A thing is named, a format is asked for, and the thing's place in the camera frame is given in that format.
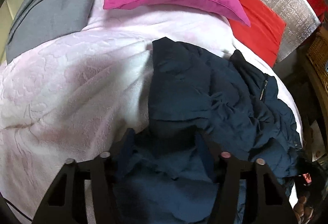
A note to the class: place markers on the red pillow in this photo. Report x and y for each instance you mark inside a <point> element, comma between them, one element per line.
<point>264,35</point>

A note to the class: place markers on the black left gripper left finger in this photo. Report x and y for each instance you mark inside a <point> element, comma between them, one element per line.
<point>64,201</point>

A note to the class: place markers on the pale pink embossed blanket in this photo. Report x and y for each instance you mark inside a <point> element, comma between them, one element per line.
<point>69,97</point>

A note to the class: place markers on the wicker basket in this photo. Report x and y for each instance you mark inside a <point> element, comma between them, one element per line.
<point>313,58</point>

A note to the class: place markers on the navy blue padded jacket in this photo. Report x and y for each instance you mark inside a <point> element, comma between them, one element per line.
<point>164,176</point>

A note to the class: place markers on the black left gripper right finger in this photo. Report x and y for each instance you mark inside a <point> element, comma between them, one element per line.
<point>265,199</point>

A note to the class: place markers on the grey folded garment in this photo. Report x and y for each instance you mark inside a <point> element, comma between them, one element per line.
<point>39,21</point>

